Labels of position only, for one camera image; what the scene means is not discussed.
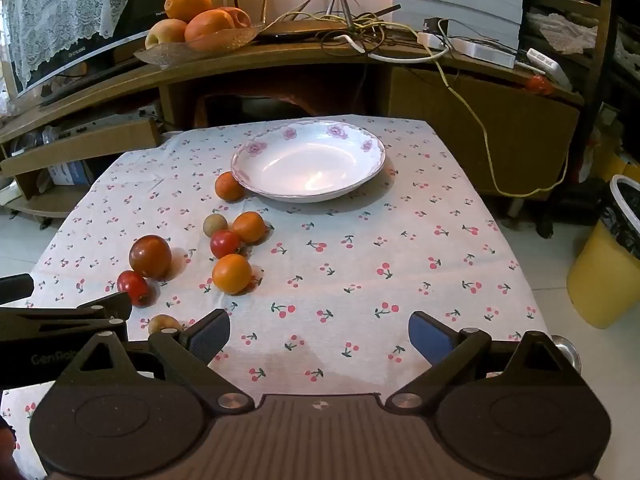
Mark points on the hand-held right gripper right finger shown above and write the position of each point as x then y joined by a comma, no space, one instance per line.
429,335

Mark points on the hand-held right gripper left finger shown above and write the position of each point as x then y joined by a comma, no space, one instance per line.
212,336

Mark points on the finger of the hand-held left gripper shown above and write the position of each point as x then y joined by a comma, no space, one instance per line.
75,316
15,289

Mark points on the small orange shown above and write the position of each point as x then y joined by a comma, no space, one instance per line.
248,226
231,273
230,186

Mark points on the small red tomato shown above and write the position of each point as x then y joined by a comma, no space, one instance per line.
134,287
225,243

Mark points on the large red apple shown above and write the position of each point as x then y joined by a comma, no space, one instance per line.
150,256

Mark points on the white floral plate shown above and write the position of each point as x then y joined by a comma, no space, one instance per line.
310,160

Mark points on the dark red clothing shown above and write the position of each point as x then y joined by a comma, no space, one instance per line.
5,450

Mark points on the cherry print tablecloth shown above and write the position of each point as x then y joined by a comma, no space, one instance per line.
350,240

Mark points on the blue and white box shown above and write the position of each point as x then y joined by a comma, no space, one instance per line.
70,172

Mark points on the yellow trash bin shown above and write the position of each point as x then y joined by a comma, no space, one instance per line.
600,285

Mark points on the wooden television cabinet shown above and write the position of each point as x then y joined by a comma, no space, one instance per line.
430,110

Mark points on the black bin liner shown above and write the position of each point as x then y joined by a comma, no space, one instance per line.
622,220

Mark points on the yellow box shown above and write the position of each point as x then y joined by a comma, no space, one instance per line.
612,162

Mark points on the small red round object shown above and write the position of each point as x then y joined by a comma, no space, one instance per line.
539,84

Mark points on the glass fruit dish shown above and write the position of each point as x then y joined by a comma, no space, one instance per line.
165,54

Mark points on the white lace cloth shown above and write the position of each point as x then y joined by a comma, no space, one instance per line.
60,10

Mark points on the white power strip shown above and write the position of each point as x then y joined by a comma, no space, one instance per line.
480,51

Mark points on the pale yellow apple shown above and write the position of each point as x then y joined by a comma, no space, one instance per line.
166,33

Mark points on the large orange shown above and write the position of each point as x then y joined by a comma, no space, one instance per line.
210,29
189,4

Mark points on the black router with antennas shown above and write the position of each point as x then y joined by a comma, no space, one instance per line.
290,35

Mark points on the dark storage shelf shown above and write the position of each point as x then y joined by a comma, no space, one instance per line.
615,60

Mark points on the white crumpled cloth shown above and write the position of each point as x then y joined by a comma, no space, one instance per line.
570,32

